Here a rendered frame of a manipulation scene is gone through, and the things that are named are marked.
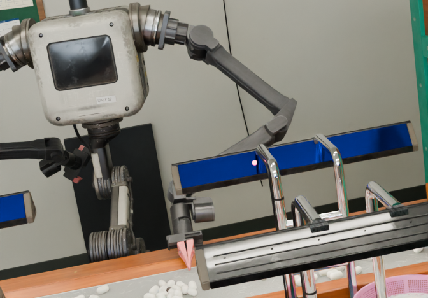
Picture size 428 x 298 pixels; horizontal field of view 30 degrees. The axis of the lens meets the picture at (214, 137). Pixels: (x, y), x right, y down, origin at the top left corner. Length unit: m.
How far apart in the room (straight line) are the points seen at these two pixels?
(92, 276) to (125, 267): 0.10
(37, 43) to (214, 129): 1.79
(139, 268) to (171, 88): 1.91
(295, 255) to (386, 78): 2.97
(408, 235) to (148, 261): 1.03
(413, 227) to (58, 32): 1.42
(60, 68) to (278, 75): 1.84
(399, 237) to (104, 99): 1.32
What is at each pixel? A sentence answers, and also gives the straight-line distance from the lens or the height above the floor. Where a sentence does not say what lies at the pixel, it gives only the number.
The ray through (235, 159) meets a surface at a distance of 1.98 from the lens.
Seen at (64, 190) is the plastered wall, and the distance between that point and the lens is 4.20.
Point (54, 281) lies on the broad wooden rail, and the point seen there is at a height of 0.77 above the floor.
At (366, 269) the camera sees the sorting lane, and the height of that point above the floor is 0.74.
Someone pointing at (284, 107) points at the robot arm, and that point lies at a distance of 2.50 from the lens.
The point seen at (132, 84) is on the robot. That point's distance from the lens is 2.54.
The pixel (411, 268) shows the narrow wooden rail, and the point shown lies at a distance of 2.09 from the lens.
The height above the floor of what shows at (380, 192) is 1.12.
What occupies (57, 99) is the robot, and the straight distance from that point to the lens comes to 2.59.
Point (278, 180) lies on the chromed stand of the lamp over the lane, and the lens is 1.85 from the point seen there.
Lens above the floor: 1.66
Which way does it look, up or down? 15 degrees down
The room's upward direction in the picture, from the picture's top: 9 degrees counter-clockwise
